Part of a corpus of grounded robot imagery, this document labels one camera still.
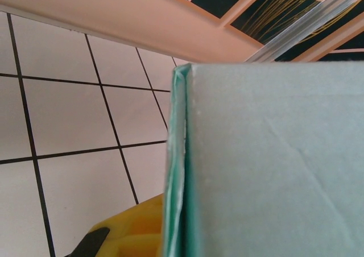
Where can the wall panel circle gold lines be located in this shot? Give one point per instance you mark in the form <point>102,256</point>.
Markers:
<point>278,9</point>

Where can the aluminium corner post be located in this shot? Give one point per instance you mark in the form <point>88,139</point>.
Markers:
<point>312,26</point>

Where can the light teal paper box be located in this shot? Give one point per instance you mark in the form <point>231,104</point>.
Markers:
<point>270,154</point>

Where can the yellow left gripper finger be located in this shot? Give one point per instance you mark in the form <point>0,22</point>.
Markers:
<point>133,231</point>

